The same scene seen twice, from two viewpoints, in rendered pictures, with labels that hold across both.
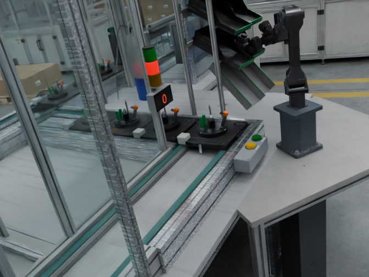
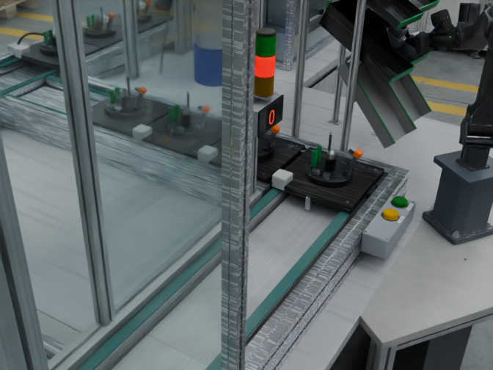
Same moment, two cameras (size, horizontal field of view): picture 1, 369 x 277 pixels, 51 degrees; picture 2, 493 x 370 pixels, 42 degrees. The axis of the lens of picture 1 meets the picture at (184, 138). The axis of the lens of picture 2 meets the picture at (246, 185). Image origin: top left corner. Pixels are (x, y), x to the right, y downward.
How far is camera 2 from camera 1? 0.28 m
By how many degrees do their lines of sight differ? 7
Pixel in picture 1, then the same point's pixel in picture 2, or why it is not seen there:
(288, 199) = (439, 313)
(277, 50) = not seen: hidden behind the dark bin
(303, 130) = (474, 204)
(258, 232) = (386, 356)
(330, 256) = not seen: outside the picture
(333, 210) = not seen: hidden behind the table
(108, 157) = (238, 249)
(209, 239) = (318, 360)
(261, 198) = (397, 303)
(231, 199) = (352, 297)
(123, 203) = (238, 315)
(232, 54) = (379, 53)
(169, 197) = (258, 278)
